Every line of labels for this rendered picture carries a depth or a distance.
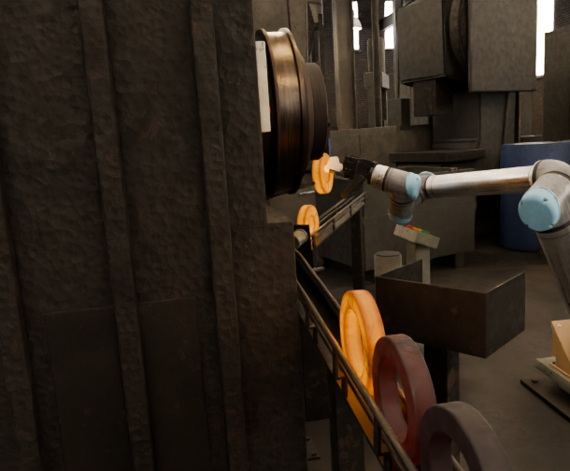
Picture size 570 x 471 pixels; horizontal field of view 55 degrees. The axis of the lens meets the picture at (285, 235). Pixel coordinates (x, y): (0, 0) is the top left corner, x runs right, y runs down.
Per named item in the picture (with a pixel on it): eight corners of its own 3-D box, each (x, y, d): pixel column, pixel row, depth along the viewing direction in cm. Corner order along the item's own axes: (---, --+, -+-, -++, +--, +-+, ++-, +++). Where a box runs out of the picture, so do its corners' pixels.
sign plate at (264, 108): (261, 132, 114) (255, 41, 111) (246, 135, 140) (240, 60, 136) (272, 131, 115) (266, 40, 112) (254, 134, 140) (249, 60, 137)
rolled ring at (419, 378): (392, 311, 87) (372, 313, 86) (444, 378, 70) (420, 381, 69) (388, 409, 93) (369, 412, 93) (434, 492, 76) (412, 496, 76)
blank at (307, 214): (304, 251, 219) (312, 252, 218) (292, 225, 209) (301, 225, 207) (314, 223, 229) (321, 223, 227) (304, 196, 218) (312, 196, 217)
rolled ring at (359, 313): (395, 348, 86) (375, 350, 86) (378, 415, 98) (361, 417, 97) (363, 267, 100) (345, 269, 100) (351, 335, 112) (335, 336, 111)
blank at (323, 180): (309, 157, 204) (318, 156, 203) (322, 149, 218) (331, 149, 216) (314, 198, 208) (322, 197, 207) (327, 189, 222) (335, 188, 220)
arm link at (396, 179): (413, 206, 200) (416, 186, 192) (380, 197, 204) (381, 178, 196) (421, 190, 205) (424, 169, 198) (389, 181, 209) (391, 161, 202)
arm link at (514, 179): (588, 148, 164) (414, 168, 220) (570, 170, 159) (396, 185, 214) (599, 180, 168) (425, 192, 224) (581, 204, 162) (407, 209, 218)
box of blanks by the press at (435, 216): (364, 287, 382) (361, 175, 369) (307, 265, 456) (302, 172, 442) (477, 264, 425) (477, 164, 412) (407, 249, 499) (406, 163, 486)
